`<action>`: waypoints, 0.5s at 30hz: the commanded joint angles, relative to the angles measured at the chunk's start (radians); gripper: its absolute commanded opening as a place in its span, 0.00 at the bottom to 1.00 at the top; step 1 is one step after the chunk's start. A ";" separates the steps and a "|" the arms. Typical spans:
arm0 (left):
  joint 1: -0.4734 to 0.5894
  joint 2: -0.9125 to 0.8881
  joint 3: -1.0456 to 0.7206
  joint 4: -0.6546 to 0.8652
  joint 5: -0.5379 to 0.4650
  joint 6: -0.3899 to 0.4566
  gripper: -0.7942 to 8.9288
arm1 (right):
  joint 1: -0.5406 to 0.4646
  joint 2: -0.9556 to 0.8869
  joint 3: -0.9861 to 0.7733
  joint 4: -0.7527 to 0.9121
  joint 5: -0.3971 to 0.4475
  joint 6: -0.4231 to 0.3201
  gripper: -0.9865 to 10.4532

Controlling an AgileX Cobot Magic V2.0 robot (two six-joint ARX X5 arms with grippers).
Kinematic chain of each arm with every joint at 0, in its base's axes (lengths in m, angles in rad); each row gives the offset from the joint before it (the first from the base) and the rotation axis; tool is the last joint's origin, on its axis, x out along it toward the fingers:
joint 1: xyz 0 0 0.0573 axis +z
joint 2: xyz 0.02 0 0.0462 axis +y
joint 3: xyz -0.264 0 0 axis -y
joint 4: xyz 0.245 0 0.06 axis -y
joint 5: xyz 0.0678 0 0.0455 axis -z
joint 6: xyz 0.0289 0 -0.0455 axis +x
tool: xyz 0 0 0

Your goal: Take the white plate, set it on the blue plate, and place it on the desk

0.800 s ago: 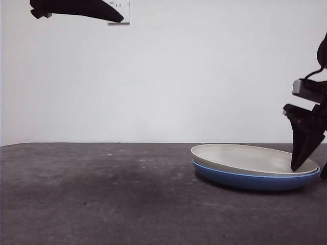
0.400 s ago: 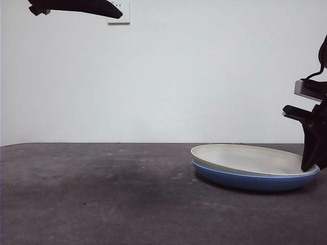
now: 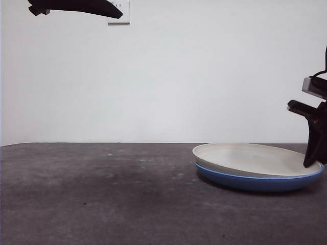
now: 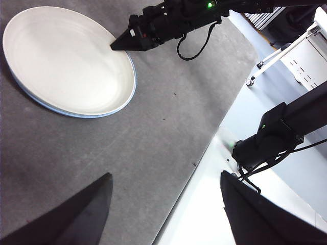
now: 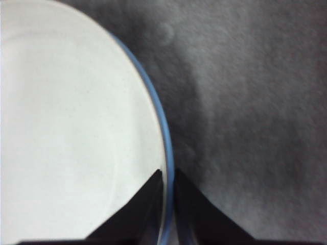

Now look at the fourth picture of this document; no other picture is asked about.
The white stand leg with caster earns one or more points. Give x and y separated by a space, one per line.
286 47

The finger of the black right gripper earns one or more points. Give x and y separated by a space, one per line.
129 38

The white plate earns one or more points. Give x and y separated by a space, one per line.
64 61

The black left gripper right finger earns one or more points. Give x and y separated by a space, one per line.
260 222

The white metal cabinet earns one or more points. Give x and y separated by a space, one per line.
306 63

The black ribbed equipment box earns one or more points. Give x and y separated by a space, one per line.
293 25

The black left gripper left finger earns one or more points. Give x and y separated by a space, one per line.
71 219

